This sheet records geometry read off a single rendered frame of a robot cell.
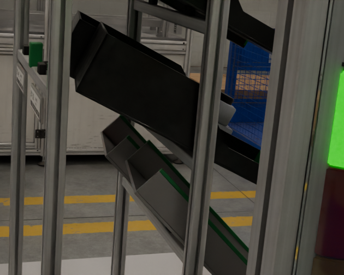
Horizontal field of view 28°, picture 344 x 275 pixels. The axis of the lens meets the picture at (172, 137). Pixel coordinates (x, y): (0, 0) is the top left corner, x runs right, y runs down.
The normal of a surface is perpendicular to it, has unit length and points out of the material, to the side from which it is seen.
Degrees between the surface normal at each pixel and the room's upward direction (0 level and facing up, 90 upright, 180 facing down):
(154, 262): 0
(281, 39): 90
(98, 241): 0
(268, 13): 90
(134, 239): 0
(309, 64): 90
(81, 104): 90
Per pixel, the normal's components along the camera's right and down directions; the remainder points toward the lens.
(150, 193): 0.15, 0.26
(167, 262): 0.08, -0.96
